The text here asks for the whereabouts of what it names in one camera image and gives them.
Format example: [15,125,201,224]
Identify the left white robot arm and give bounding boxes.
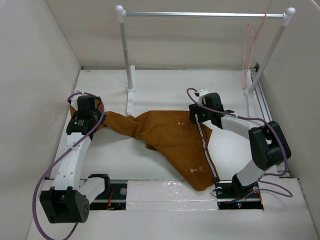
[39,93,112,224]

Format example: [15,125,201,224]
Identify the pink wire hanger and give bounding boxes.
[241,12,267,90]

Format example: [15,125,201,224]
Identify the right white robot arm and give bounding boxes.
[189,88,292,203]

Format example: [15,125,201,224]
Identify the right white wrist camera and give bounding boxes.
[194,88,209,104]

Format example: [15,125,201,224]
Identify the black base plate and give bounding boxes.
[211,180,264,210]
[78,174,128,211]

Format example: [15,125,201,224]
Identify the aluminium rail right side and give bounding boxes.
[249,65,291,176]

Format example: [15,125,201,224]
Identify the brown trousers with striped trim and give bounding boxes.
[69,104,221,192]

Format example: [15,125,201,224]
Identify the white and silver clothes rack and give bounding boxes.
[115,5,296,116]

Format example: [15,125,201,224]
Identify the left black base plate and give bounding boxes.
[78,174,128,211]

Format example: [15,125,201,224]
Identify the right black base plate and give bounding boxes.
[211,180,264,210]

